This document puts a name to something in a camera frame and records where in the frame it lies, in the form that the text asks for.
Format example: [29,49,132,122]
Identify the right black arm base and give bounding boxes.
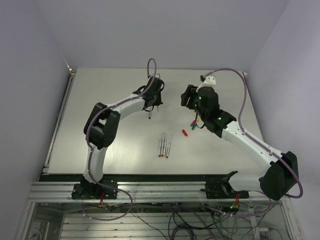
[200,171,249,200]

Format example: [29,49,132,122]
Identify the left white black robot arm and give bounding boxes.
[81,75,165,199]

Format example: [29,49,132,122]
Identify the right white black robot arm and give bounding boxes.
[180,84,299,201]

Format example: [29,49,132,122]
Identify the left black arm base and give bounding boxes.
[71,176,118,200]

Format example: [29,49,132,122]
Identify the yellow end white pen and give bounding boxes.
[163,133,168,157]

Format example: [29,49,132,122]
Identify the purple end white pen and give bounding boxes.
[165,135,173,159]

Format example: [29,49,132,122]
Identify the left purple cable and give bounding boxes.
[82,58,158,221]

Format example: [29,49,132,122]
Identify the purple cable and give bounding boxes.
[82,58,158,221]
[203,67,304,218]

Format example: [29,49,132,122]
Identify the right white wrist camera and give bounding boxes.
[196,75,216,92]

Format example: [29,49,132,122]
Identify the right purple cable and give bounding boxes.
[203,67,304,218]

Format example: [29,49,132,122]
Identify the loose cables under table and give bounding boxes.
[82,199,276,240]

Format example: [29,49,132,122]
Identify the aluminium rail frame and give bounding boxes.
[26,180,291,203]

